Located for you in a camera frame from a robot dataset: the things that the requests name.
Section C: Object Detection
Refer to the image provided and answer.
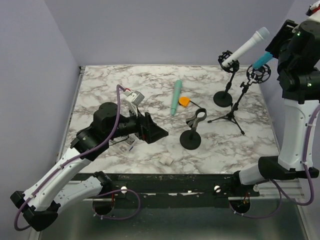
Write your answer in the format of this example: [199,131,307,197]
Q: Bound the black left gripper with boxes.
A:
[106,105,169,144]

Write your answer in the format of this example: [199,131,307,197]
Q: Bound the blue microphone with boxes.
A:
[252,51,273,70]

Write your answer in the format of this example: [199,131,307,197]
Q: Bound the black round-base microphone stand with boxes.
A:
[179,108,207,150]

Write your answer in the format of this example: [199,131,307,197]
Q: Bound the mint green microphone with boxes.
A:
[170,79,182,116]

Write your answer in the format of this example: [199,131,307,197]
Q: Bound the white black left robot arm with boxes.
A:
[10,102,169,232]

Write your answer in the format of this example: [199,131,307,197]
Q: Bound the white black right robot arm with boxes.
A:
[230,19,320,196]

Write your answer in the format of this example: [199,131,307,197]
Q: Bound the white microphone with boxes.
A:
[222,27,270,68]

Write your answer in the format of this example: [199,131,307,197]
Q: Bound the clear plastic screw box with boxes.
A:
[117,138,137,153]

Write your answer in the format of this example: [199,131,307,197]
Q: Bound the small white plastic fitting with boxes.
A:
[159,156,173,166]

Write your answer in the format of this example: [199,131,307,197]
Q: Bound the orange tape measure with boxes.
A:
[178,96,191,108]

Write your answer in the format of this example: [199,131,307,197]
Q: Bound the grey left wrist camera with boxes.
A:
[124,88,145,116]

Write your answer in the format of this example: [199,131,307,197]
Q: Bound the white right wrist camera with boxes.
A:
[306,0,320,17]

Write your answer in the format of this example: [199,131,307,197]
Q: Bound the black shock-mount tripod stand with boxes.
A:
[207,63,272,136]

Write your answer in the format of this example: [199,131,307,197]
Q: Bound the black shock-mount stand round base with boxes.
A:
[212,49,241,108]

